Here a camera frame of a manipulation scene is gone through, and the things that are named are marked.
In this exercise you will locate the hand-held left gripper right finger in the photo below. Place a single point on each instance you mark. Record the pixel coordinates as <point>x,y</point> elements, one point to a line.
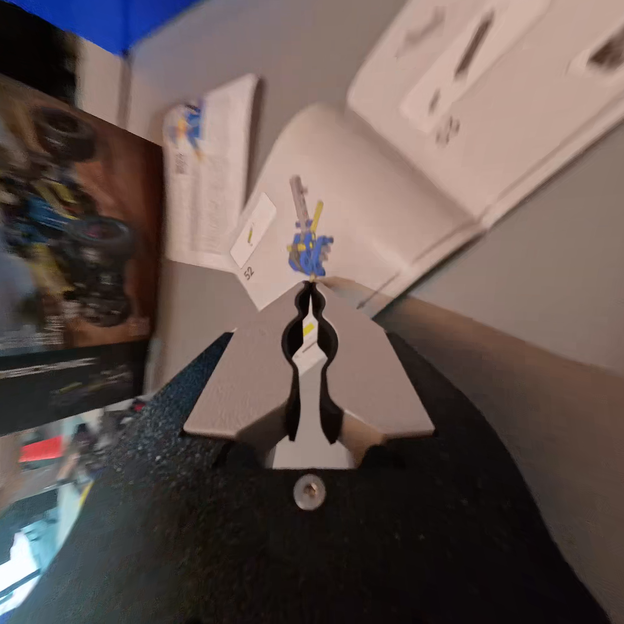
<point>380,390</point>

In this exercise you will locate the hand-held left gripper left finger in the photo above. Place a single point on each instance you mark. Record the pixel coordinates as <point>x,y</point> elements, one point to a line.
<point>239,390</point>

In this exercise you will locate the lego instruction booklet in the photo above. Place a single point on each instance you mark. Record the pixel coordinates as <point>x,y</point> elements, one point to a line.
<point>380,195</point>

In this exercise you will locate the lego set box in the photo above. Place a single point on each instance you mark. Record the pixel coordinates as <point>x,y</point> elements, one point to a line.
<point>73,243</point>

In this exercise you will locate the feedback leaflet with minifigure print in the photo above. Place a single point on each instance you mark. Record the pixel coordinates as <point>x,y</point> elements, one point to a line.
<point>209,185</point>

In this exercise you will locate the blue plastic bin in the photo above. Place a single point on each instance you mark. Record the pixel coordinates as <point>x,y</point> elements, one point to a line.
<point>122,19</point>

